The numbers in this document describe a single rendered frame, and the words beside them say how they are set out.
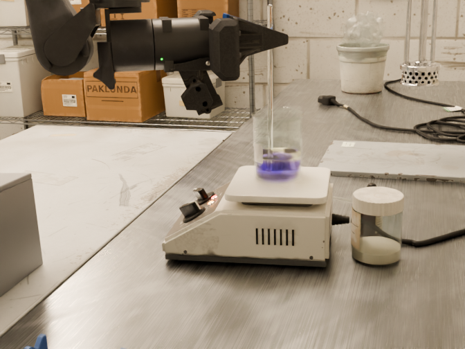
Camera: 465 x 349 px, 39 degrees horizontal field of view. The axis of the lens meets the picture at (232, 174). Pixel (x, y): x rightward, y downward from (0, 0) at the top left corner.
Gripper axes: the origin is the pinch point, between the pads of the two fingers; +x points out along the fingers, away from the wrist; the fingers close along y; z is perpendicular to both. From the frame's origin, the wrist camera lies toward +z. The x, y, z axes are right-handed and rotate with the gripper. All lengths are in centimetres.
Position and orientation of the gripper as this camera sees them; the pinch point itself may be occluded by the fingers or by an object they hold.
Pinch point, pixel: (258, 40)
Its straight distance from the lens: 78.1
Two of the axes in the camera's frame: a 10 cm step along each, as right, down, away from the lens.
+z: 0.2, 9.5, 3.0
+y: 1.8, 2.9, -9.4
